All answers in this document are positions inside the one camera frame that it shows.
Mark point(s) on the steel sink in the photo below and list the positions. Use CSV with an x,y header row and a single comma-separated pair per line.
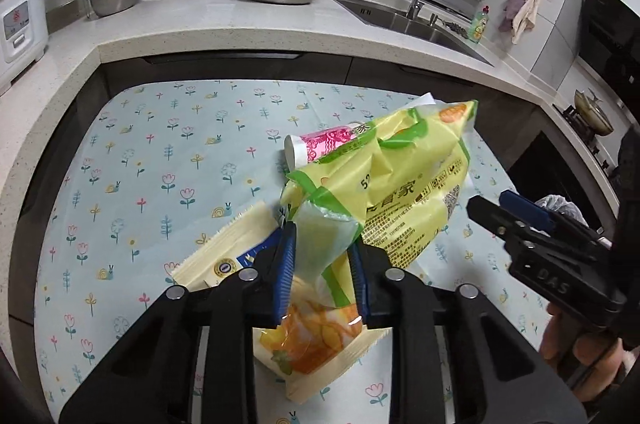
x,y
400,19

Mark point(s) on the floral tablecloth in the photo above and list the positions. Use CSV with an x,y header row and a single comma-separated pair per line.
x,y
150,184

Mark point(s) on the pale yellow snack wrapper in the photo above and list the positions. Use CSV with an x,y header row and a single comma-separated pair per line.
x,y
220,254

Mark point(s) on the beige hanging towel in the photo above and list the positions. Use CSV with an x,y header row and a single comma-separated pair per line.
x,y
525,16

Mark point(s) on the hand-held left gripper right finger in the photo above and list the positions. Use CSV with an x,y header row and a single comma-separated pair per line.
x,y
357,279

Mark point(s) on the black gas stove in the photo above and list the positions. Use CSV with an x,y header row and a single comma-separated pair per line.
x,y
575,123

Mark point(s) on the trash bin with white liner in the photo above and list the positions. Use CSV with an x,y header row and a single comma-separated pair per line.
x,y
562,204

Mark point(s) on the purple hanging cloth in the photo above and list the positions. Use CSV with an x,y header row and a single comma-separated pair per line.
x,y
515,1

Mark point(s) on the pink paper cup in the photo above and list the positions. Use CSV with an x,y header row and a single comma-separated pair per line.
x,y
320,143

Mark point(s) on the wok with lid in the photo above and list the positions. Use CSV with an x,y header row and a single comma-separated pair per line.
x,y
592,116

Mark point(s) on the yellow green packaging bag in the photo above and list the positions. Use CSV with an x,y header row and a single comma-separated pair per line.
x,y
410,184

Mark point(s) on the green dish soap bottle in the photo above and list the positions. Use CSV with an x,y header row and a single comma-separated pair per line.
x,y
479,26

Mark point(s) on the dark scouring pad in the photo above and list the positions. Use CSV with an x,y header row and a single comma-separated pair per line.
x,y
456,28

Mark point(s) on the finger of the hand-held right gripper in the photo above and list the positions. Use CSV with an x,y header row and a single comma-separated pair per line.
x,y
527,209
492,216

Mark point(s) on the black range hood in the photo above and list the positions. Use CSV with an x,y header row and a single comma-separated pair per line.
x,y
610,33

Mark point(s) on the black built-in oven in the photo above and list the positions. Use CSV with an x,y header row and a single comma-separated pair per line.
x,y
540,163

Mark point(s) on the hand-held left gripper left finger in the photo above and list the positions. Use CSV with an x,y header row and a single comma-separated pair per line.
x,y
285,269

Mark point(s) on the person's right hand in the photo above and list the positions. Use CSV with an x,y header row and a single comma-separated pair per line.
x,y
600,354

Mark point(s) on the white rice cooker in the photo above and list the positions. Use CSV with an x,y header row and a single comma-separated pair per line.
x,y
20,23

